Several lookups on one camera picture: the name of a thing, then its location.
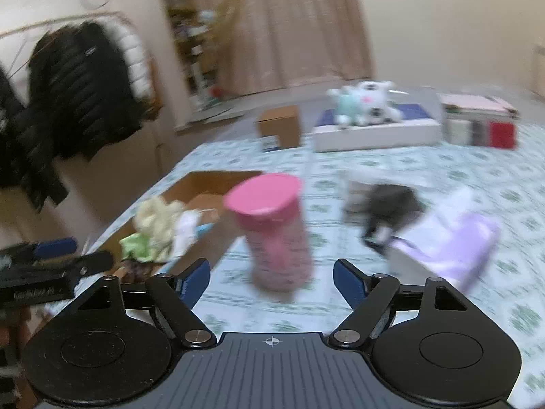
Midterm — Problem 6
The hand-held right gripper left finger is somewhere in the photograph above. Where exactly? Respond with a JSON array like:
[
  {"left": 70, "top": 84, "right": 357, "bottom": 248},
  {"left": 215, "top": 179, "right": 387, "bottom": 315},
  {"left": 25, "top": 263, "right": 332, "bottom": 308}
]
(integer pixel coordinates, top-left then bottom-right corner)
[{"left": 74, "top": 258, "right": 216, "bottom": 348}]

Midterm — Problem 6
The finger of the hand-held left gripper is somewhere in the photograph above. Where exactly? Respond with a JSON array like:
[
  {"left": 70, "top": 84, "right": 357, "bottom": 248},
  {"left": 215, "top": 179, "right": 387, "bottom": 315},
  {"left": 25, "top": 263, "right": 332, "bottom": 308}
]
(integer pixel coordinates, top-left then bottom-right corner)
[
  {"left": 64, "top": 250, "right": 116, "bottom": 276},
  {"left": 0, "top": 237, "right": 78, "bottom": 261}
]

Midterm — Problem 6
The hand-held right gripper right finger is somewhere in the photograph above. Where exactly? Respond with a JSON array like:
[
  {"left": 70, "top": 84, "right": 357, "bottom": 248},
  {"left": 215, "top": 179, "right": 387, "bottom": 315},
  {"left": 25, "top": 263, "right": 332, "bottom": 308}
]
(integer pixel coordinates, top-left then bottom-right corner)
[{"left": 328, "top": 258, "right": 471, "bottom": 348}]

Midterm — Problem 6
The green cloth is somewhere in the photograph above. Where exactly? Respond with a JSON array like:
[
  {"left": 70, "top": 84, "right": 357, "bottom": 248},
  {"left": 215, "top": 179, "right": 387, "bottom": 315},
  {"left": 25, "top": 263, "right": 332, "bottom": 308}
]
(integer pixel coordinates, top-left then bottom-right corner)
[{"left": 118, "top": 232, "right": 159, "bottom": 263}]

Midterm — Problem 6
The dark patterned scrunchie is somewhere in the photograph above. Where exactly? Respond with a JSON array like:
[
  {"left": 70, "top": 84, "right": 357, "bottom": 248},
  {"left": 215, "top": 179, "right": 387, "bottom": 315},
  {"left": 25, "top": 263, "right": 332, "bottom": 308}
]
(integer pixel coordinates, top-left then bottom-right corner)
[{"left": 120, "top": 260, "right": 159, "bottom": 281}]

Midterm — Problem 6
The blue face mask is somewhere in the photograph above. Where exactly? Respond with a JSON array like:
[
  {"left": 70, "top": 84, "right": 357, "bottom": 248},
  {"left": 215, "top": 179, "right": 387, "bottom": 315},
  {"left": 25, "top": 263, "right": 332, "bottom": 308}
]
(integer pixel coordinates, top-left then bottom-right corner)
[{"left": 193, "top": 208, "right": 219, "bottom": 240}]

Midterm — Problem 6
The white cloth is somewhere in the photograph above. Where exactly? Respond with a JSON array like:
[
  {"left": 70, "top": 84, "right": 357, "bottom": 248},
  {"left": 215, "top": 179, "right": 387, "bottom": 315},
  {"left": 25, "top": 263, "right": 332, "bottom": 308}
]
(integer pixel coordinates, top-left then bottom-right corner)
[{"left": 170, "top": 210, "right": 202, "bottom": 261}]

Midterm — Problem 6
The yellow towel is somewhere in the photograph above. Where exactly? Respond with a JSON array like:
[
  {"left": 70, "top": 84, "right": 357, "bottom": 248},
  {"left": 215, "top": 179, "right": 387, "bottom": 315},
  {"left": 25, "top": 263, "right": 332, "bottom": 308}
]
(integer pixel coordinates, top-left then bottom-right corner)
[{"left": 133, "top": 196, "right": 185, "bottom": 261}]

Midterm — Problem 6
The pink lidded cup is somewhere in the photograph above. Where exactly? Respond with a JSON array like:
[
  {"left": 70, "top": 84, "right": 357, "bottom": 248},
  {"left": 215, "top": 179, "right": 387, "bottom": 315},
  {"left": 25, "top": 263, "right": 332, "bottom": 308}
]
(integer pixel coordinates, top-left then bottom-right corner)
[{"left": 223, "top": 173, "right": 314, "bottom": 294}]

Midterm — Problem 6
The black cloth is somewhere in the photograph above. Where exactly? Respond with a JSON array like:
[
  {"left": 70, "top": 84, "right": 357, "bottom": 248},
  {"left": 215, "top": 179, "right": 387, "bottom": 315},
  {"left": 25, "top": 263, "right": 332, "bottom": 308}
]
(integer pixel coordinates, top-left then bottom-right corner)
[{"left": 343, "top": 183, "right": 427, "bottom": 244}]

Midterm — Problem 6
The black puffer jacket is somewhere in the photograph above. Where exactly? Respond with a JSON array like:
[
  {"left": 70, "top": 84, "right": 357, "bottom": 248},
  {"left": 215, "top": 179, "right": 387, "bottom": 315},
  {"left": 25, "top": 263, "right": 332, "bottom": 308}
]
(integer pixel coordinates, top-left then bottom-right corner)
[
  {"left": 0, "top": 63, "right": 69, "bottom": 214},
  {"left": 28, "top": 21, "right": 144, "bottom": 163}
]

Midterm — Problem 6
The white purple tissue pack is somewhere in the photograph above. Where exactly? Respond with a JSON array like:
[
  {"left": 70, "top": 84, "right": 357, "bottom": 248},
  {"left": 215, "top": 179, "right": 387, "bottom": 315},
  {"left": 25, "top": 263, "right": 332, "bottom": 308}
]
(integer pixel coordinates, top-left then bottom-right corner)
[{"left": 387, "top": 187, "right": 503, "bottom": 293}]

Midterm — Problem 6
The white flat box blue top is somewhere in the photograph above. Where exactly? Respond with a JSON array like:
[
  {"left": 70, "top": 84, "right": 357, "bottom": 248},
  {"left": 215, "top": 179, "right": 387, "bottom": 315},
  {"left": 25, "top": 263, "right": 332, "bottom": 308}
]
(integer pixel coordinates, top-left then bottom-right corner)
[{"left": 312, "top": 102, "right": 444, "bottom": 153}]

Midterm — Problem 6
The small closed cardboard box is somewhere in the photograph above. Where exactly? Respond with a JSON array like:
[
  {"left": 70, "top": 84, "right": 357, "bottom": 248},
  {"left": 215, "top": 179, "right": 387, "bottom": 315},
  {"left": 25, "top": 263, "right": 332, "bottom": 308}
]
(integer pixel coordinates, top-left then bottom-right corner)
[{"left": 255, "top": 104, "right": 302, "bottom": 150}]

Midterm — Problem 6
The floral patterned tablecloth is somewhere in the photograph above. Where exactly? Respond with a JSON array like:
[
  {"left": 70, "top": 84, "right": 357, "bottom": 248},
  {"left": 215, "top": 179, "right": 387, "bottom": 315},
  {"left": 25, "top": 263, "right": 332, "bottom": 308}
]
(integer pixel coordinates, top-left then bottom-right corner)
[{"left": 106, "top": 123, "right": 545, "bottom": 409}]

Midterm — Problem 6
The white plush toy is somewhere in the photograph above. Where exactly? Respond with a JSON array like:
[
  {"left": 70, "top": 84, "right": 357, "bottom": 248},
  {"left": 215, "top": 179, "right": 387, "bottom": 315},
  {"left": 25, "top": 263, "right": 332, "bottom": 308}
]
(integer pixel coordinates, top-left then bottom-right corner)
[{"left": 326, "top": 80, "right": 403, "bottom": 127}]

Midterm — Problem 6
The white spine book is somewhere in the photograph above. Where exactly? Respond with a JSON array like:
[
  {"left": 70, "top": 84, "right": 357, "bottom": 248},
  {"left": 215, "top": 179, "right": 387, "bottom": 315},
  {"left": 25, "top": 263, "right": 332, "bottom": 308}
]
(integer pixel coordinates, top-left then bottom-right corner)
[{"left": 446, "top": 118, "right": 472, "bottom": 146}]

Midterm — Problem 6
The grey spine book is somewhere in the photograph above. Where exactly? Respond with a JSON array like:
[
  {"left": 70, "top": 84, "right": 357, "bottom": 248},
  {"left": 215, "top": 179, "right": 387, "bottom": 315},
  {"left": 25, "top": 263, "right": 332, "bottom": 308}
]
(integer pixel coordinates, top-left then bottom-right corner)
[{"left": 470, "top": 120, "right": 491, "bottom": 147}]

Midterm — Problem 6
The white puffer jacket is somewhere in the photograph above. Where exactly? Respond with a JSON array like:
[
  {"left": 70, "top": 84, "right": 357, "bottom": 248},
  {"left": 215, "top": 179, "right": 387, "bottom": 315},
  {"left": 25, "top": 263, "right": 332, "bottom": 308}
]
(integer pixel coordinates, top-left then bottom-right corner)
[{"left": 114, "top": 21, "right": 155, "bottom": 104}]

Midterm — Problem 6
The red spine book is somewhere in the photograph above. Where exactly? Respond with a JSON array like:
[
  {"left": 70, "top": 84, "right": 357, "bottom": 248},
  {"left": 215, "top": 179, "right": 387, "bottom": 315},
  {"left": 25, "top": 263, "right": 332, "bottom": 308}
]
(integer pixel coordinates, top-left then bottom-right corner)
[{"left": 489, "top": 121, "right": 517, "bottom": 149}]

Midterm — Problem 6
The beige cover book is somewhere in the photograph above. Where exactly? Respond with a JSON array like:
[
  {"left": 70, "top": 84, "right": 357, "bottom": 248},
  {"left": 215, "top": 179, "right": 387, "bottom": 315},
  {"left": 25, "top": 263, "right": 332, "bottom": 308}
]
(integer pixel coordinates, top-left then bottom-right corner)
[{"left": 440, "top": 93, "right": 521, "bottom": 121}]

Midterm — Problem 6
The cluttered wooden shelf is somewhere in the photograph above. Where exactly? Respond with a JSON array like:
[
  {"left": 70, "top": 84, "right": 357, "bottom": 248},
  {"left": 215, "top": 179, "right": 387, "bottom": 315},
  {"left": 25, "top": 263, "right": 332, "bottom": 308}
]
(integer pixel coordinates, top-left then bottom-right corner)
[{"left": 163, "top": 0, "right": 244, "bottom": 112}]

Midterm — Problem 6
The beige curtain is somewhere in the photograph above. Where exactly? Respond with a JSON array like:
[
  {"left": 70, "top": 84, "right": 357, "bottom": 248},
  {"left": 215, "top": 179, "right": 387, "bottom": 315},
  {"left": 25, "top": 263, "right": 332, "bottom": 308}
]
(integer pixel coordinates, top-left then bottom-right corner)
[{"left": 186, "top": 0, "right": 376, "bottom": 95}]

